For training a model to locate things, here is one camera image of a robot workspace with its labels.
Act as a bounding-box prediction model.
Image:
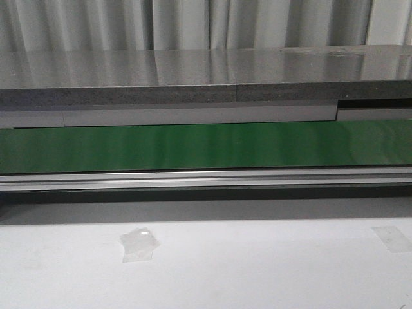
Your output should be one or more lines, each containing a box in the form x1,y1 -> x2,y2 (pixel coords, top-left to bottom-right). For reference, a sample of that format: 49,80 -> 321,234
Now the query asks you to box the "green conveyor belt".
1,120 -> 411,174

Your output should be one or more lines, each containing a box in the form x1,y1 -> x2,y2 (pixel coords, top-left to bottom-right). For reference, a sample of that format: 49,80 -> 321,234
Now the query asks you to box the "grey conveyor back guard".
1,80 -> 411,129

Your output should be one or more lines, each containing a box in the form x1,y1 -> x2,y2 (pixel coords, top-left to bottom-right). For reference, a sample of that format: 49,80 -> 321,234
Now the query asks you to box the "clear tape patch left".
120,227 -> 160,263

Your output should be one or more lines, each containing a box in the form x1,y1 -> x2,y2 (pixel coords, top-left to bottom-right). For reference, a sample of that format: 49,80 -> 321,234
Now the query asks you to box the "clear tape strip right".
371,227 -> 411,253

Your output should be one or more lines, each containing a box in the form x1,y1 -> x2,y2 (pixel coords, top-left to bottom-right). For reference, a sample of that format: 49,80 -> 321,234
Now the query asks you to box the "aluminium conveyor front rail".
1,167 -> 411,192

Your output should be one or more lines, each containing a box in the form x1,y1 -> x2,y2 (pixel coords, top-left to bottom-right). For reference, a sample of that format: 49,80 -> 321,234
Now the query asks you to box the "white pleated curtain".
1,1 -> 411,52

